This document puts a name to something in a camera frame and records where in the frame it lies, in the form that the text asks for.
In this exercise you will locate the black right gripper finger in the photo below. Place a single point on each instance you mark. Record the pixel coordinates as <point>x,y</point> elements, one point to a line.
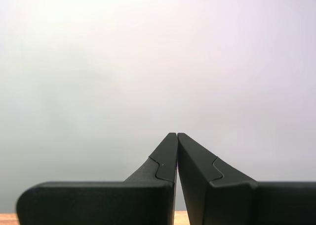
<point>247,205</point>
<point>98,202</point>

